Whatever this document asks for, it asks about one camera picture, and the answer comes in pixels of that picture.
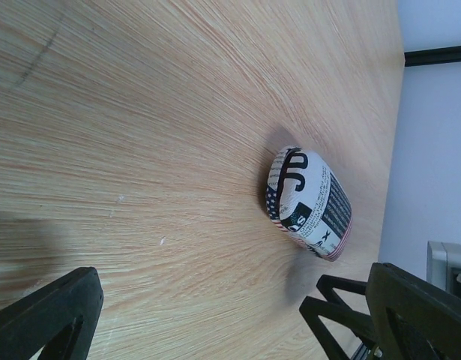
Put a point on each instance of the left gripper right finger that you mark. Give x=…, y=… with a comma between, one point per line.
x=412, y=318

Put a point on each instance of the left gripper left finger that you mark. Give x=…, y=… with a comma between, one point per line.
x=57, y=321

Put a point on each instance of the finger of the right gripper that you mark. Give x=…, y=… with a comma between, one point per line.
x=332, y=307

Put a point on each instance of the flag print glasses case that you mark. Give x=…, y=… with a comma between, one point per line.
x=304, y=199

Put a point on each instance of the black aluminium frame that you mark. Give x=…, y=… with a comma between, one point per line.
x=445, y=55

